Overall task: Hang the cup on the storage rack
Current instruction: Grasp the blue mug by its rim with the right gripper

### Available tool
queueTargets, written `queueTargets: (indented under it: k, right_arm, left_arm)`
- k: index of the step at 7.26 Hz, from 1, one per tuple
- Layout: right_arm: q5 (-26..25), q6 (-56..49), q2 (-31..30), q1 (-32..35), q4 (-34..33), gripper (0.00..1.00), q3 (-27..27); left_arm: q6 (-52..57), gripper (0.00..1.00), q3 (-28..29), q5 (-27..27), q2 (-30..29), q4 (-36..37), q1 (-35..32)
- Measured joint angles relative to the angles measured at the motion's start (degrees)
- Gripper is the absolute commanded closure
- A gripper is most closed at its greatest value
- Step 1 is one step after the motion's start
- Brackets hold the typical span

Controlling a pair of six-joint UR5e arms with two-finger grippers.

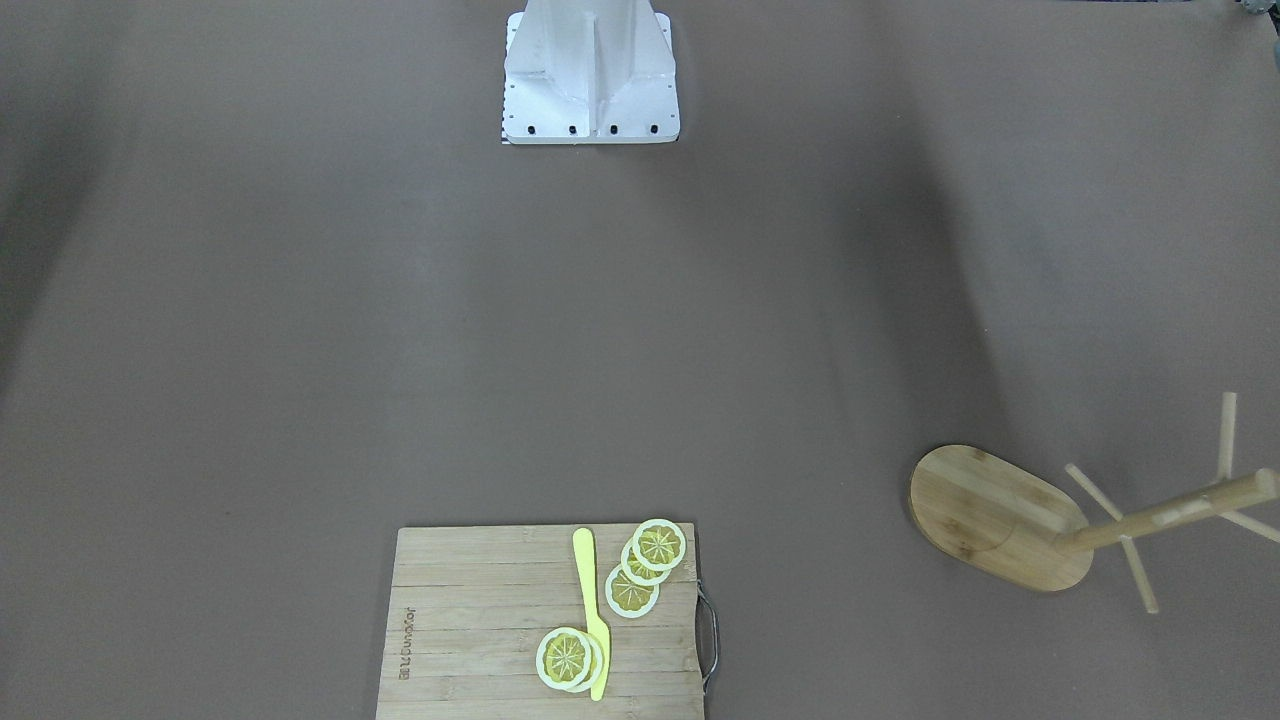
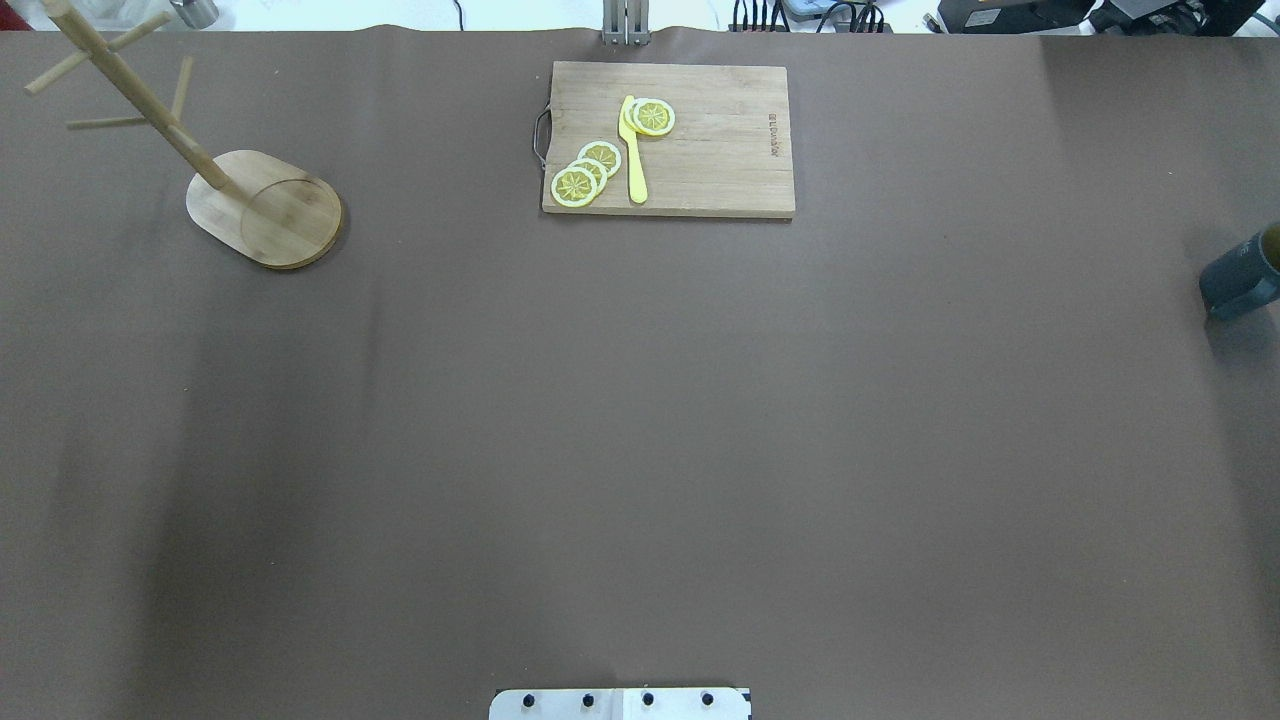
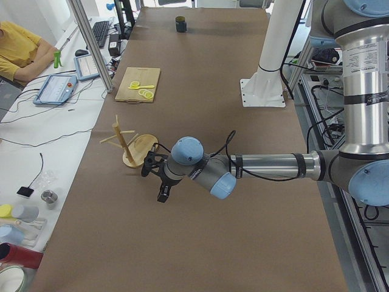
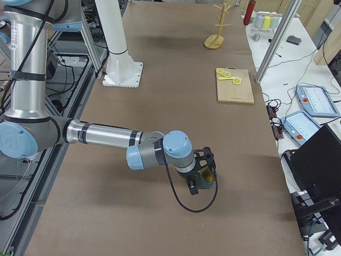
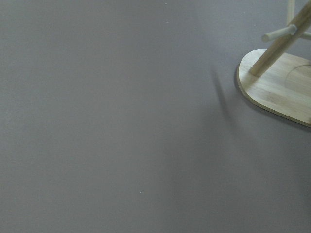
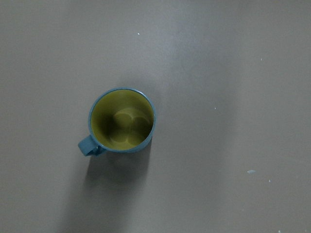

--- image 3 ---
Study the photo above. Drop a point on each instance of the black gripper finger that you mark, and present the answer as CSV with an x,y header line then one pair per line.
x,y
146,168
164,193

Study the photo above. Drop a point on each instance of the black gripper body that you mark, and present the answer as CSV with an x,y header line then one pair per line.
x,y
166,180

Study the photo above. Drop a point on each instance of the dark blue cup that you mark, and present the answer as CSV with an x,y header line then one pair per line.
x,y
181,25

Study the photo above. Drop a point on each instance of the wooden cup storage rack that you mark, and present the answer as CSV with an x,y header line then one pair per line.
x,y
135,146

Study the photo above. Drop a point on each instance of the small metal cup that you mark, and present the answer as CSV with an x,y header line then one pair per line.
x,y
50,198

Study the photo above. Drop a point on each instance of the grey cup on tray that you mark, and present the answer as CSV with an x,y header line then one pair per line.
x,y
25,213

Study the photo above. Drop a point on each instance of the yellow cup on tray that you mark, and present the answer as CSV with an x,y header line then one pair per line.
x,y
6,211

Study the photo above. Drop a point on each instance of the light blue cup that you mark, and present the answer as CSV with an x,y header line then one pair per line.
x,y
11,234

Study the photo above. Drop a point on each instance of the lemon slice near edge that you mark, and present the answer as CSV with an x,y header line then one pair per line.
x,y
149,95

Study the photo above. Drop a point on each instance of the yellow plastic knife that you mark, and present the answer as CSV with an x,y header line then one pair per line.
x,y
143,87

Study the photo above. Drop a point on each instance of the wooden cutting board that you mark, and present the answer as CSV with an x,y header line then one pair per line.
x,y
146,76

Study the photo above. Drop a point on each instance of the lemon slice under knife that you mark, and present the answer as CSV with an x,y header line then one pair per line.
x,y
134,84

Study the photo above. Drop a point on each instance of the far blue teach pendant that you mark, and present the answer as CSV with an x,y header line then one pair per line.
x,y
85,67

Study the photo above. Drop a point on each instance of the blue teach pendant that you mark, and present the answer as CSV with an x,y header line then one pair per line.
x,y
56,90
85,67

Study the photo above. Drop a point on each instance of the near blue teach pendant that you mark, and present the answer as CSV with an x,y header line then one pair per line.
x,y
56,90

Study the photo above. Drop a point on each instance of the black square pad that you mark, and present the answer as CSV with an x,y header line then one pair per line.
x,y
25,191

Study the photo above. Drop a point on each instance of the black power brick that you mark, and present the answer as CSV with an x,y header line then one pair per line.
x,y
114,47

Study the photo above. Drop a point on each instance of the computer mouse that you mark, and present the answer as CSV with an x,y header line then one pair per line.
x,y
81,52

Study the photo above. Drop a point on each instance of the green air blow gun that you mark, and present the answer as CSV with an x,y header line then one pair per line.
x,y
57,59

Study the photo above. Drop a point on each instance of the black keyboard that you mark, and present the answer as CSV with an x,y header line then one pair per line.
x,y
100,30

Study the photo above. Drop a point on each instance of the red cylinder bottle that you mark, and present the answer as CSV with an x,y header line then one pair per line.
x,y
17,255

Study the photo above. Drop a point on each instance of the person in yellow shirt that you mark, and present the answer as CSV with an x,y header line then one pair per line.
x,y
24,55

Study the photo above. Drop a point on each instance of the white green bowl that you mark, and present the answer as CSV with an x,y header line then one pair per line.
x,y
12,279

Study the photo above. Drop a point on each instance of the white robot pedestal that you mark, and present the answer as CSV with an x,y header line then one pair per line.
x,y
264,88

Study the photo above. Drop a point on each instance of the aluminium frame post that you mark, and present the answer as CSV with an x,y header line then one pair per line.
x,y
86,31

